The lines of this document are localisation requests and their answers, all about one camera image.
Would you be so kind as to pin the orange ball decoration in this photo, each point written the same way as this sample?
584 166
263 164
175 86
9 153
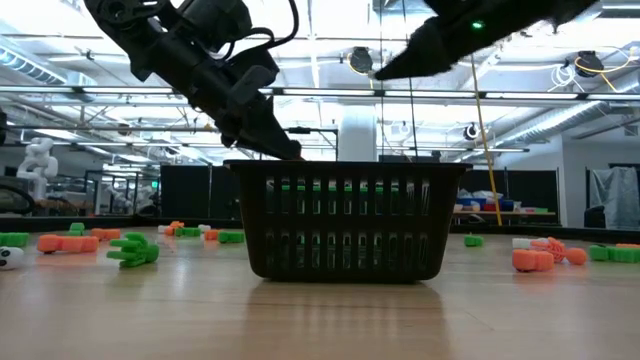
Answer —
576 256

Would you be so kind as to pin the black partition panel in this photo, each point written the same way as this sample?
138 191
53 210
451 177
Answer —
190 192

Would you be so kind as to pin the green zombie hand decoration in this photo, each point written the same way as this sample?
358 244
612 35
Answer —
135 252

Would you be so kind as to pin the red storage bin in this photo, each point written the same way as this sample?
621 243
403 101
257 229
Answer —
490 206

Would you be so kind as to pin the long orange bone decoration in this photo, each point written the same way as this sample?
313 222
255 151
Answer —
68 244

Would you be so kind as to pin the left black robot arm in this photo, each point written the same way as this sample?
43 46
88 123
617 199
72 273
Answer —
150 40

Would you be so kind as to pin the white plastic bags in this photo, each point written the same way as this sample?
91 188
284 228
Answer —
480 194

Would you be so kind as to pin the small white decoration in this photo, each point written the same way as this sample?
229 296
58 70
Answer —
204 228

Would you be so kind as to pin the white block decoration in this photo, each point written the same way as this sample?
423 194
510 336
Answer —
162 229
522 243

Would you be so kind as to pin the black table edge frame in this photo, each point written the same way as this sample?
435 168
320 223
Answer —
100 223

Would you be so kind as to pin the flat orange decoration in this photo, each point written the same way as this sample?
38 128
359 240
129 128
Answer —
627 246

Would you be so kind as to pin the small green block decoration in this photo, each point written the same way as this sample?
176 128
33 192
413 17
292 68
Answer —
473 240
77 226
75 233

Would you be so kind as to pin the orange pumpkin decoration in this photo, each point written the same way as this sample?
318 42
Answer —
533 260

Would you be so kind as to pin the grey cloth cover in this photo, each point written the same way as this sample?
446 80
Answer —
620 195

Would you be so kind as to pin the round orange decoration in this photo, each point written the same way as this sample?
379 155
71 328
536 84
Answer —
97 233

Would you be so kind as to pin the white round column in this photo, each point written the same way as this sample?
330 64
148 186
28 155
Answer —
357 132

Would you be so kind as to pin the green flat tray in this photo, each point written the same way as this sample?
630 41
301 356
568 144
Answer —
537 210

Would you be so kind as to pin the black chair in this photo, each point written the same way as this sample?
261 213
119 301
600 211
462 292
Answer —
595 217

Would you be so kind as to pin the wide green block decoration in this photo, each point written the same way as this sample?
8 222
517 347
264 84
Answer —
14 239
625 255

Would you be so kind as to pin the white skull decoration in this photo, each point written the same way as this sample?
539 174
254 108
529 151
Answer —
10 257

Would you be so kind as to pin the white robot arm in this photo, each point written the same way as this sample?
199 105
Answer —
37 165

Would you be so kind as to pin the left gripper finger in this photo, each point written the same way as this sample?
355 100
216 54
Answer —
277 132
250 140

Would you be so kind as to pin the wooden side table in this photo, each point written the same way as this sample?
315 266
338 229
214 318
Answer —
520 214

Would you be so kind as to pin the blue storage bin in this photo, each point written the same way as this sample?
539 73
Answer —
506 205
471 201

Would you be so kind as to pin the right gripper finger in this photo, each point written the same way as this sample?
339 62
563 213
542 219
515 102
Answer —
425 50

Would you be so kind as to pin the black plastic slotted basket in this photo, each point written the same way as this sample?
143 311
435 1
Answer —
345 220

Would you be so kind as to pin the black framed glass enclosure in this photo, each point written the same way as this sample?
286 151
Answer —
122 172

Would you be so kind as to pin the small orange decoration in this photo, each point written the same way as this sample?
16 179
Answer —
175 228

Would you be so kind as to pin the long ceiling light bar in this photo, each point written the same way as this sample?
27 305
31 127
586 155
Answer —
325 92

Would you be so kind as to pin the orange block decoration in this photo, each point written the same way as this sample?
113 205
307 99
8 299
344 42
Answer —
113 234
212 234

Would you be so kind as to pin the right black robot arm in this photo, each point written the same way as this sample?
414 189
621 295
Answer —
560 10

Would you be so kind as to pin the grey horizontal pipe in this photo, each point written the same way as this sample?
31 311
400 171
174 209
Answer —
100 128

